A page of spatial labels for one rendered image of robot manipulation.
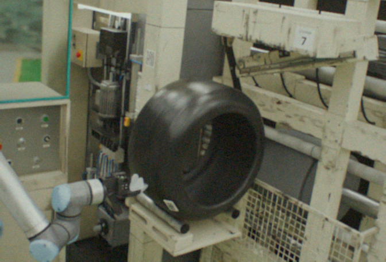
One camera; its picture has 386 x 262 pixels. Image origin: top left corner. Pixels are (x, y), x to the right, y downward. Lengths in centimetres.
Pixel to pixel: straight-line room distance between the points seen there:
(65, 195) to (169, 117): 47
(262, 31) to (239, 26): 14
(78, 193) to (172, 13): 87
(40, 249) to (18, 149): 76
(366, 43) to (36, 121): 146
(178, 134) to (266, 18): 59
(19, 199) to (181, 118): 63
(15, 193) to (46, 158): 77
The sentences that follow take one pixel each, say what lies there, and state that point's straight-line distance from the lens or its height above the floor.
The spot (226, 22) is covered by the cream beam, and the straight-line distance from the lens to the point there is 217.
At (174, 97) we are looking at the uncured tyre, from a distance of 189.
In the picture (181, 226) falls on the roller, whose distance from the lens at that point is 199.
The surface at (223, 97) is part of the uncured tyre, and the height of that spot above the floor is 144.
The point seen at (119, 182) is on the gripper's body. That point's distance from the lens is 182.
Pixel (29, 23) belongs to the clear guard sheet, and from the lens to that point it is 221.
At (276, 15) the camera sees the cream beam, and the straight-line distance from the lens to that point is 196.
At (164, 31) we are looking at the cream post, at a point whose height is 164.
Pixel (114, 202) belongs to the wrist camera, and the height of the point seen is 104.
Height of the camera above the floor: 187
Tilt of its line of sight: 16 degrees down
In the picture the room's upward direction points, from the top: 6 degrees clockwise
